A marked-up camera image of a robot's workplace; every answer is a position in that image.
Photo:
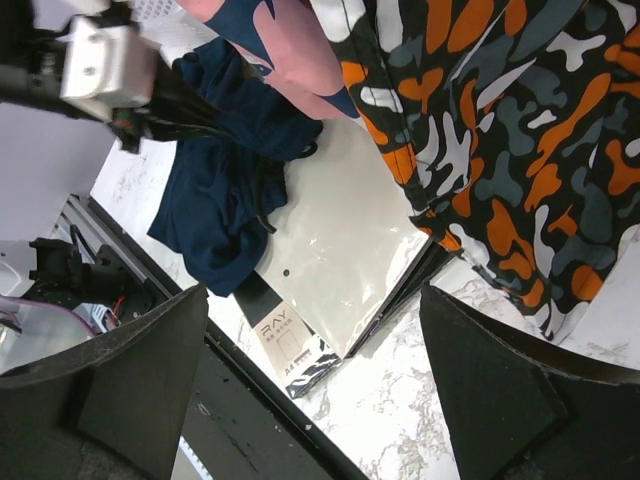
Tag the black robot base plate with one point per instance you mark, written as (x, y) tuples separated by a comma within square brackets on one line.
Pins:
[(242, 426)]

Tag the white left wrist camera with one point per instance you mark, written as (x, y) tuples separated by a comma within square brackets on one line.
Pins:
[(107, 68)]

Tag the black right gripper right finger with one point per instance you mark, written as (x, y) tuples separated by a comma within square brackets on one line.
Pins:
[(521, 408)]

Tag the orange camouflage shorts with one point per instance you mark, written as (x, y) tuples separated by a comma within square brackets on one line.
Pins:
[(512, 128)]

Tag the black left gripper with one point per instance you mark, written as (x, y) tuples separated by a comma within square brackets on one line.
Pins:
[(31, 72)]

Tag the navy blue shorts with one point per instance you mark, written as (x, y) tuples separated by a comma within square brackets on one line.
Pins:
[(220, 190)]

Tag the pink patterned shorts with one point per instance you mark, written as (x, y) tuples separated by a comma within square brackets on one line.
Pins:
[(285, 43)]

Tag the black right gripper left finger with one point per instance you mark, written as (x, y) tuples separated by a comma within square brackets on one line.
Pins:
[(110, 408)]

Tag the grey plastic folder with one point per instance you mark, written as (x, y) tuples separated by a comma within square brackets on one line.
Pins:
[(343, 243)]

